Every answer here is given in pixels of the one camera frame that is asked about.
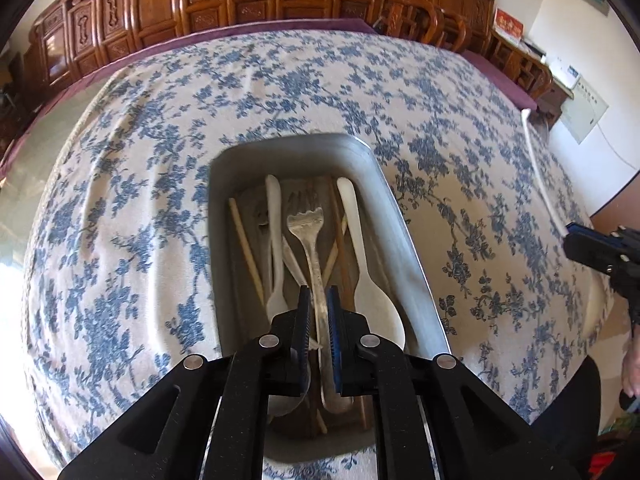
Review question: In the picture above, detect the light bamboo chopstick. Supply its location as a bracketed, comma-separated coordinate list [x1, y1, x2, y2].
[322, 216, 347, 286]
[228, 197, 265, 306]

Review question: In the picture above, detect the metal fork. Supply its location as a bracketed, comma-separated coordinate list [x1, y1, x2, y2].
[286, 207, 352, 414]

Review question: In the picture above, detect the metal smiley handle spoon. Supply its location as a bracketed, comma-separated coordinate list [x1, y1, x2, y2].
[268, 358, 311, 417]

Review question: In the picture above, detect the person's right hand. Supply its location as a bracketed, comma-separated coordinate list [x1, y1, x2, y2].
[622, 334, 640, 398]

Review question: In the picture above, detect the wooden side table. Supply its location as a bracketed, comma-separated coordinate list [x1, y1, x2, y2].
[537, 78, 574, 128]

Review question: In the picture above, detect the blue floral tablecloth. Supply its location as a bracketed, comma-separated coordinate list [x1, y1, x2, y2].
[24, 30, 600, 469]

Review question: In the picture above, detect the white router box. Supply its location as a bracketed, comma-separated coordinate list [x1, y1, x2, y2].
[546, 55, 580, 90]

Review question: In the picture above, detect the purple armchair cushion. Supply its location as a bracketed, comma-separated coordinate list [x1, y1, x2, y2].
[461, 50, 537, 110]

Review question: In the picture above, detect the red card on side table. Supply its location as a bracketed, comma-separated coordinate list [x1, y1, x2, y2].
[494, 8, 525, 44]

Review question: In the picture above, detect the grey metal tray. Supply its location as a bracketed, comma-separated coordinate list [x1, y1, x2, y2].
[207, 132, 452, 463]

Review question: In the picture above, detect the carved wooden armchair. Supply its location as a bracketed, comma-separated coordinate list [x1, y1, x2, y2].
[372, 0, 556, 104]

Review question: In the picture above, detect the long carved wooden sofa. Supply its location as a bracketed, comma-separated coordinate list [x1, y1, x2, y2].
[24, 0, 372, 106]

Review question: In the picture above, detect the white lower wall panel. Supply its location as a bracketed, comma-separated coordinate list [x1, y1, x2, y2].
[560, 76, 608, 144]

